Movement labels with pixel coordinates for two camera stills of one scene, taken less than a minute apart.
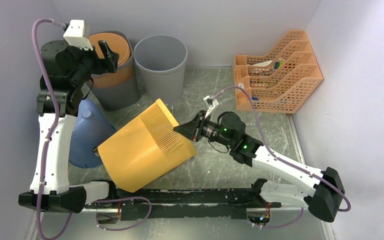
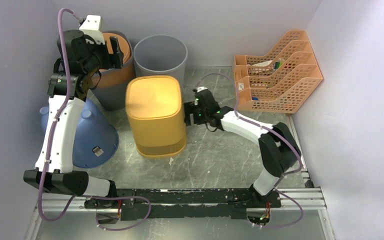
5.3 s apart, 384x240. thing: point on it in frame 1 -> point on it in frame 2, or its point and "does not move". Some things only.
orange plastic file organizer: [279, 76] does not move
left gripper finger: [112, 57] -> [117, 55]
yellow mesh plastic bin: [146, 149] -> [154, 106]
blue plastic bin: [89, 129] does not move
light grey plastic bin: [160, 61] does not move
